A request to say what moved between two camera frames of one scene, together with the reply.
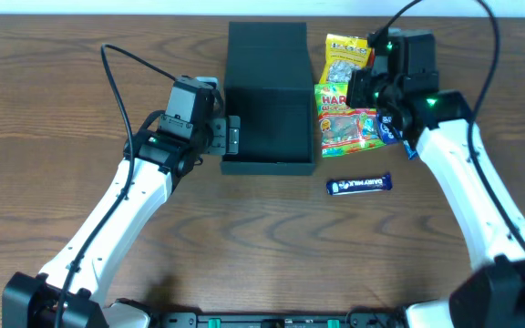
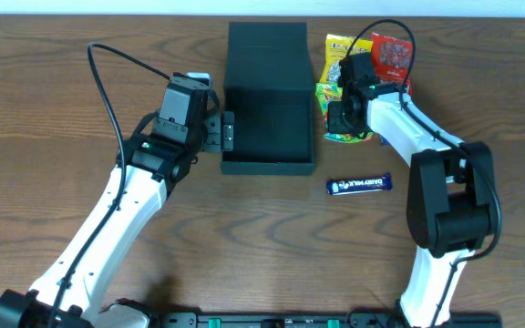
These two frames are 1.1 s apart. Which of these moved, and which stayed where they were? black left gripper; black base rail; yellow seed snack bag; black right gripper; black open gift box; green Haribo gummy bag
Moved: green Haribo gummy bag; black right gripper
Stayed: black open gift box; yellow seed snack bag; black base rail; black left gripper
